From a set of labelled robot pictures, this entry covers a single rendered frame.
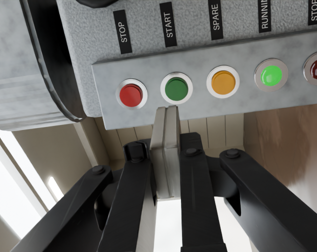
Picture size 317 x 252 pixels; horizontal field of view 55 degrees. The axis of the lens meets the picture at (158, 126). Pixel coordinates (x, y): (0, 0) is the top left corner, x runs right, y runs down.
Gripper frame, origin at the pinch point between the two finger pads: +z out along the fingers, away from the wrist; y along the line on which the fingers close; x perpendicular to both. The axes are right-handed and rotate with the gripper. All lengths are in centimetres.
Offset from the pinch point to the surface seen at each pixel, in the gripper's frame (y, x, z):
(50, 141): -251, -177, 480
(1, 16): -17.6, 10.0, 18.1
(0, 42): -18.7, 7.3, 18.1
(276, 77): 11.1, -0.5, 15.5
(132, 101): -4.5, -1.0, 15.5
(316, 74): 15.3, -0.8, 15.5
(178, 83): 0.8, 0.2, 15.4
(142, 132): -128, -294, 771
